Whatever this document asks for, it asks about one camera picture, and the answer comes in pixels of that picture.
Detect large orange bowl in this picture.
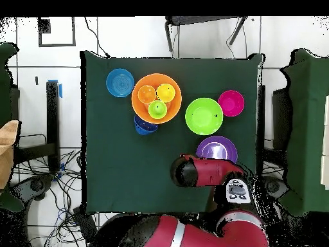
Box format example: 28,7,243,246
131,73,182,125

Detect light green cup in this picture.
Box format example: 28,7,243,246
148,100,168,120

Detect yellow cup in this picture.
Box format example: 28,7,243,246
156,82,176,103

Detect orange cup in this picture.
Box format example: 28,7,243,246
138,84,157,104

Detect purple bowl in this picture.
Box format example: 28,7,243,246
195,135,238,164

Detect dark blue bowl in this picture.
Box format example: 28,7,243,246
133,115,159,136

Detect light green bowl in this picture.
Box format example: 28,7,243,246
184,97,224,136

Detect dark green tablecloth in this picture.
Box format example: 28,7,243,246
80,50,264,214

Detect light blue bowl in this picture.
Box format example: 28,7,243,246
105,68,135,98

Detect red-pink bowl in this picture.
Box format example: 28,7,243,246
217,89,245,118

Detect black power brick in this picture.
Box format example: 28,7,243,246
72,205,100,244

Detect green cloth side table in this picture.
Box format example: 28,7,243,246
0,42,25,213
278,48,329,217

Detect tan box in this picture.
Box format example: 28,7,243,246
0,119,21,190

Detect white boxes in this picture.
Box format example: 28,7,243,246
320,95,329,187

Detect tangle of cables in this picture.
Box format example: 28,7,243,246
11,149,103,247

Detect black camera tripod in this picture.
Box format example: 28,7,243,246
164,16,249,53

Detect thin black floor cable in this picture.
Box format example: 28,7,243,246
84,16,111,59

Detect black square frame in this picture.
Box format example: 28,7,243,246
37,16,77,48

